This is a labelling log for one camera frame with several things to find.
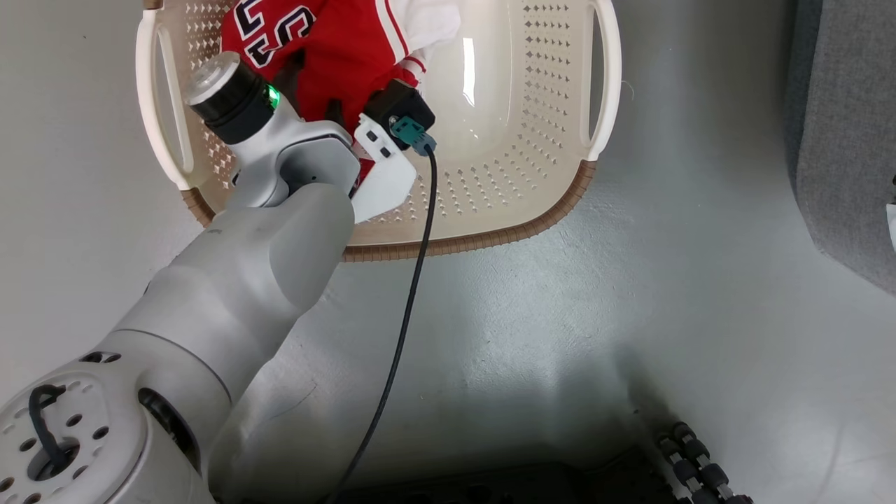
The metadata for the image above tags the black ribbed cable conduit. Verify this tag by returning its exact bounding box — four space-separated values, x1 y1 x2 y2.
655 419 756 504

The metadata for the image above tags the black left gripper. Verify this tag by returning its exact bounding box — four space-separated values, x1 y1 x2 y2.
183 48 346 146

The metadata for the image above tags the short black shoulder cable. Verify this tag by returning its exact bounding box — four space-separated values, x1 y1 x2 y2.
27 384 72 478

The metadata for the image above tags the white perforated laundry basket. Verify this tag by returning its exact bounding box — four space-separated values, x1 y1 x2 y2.
134 0 623 264

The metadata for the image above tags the red white lettered jersey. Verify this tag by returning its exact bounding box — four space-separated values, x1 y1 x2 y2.
220 0 463 191

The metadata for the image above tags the grey fabric sofa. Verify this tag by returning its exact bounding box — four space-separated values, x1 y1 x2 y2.
783 0 896 296

